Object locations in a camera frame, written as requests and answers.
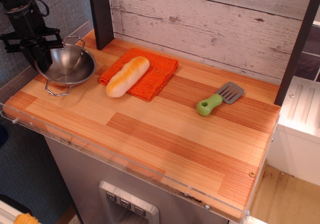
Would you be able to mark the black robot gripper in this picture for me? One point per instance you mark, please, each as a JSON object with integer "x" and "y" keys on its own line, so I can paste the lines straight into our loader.
{"x": 32, "y": 37}

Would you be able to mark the stainless steel two-handled pot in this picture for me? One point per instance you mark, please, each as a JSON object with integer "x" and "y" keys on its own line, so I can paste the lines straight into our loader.
{"x": 71, "y": 65}

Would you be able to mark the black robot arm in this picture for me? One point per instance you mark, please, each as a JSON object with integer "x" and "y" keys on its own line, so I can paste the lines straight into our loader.
{"x": 24, "y": 4}

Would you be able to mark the orange woven towel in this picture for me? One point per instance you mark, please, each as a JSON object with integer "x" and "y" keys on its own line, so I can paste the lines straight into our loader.
{"x": 160, "y": 70}

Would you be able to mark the toy bread loaf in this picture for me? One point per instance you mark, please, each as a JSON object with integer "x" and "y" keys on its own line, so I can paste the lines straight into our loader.
{"x": 124, "y": 79}

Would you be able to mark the grey toy fridge cabinet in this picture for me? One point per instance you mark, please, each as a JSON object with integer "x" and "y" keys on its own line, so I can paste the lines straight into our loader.
{"x": 82, "y": 174}

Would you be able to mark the yellow object bottom left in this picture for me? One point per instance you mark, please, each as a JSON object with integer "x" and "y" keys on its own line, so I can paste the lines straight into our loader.
{"x": 25, "y": 218}

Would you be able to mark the silver dispenser button panel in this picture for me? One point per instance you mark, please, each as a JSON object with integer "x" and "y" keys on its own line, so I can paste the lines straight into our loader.
{"x": 123, "y": 207}

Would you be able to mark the green and grey toy spatula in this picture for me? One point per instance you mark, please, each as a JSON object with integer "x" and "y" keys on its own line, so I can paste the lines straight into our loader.
{"x": 228, "y": 94}

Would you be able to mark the clear acrylic front guard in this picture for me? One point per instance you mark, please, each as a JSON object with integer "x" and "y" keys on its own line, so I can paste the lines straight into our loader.
{"x": 163, "y": 150}

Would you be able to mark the white toy sink unit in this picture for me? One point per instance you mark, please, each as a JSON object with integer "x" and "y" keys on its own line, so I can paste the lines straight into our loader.
{"x": 295, "y": 149}

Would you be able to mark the dark left shelf post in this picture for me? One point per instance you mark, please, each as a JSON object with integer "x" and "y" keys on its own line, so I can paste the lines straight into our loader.
{"x": 102, "y": 22}

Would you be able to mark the dark shelf post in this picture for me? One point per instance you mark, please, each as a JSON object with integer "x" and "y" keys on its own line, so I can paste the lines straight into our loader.
{"x": 102, "y": 22}
{"x": 300, "y": 42}

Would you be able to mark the dark right shelf post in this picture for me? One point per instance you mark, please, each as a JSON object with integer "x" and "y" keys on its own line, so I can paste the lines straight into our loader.
{"x": 300, "y": 42}

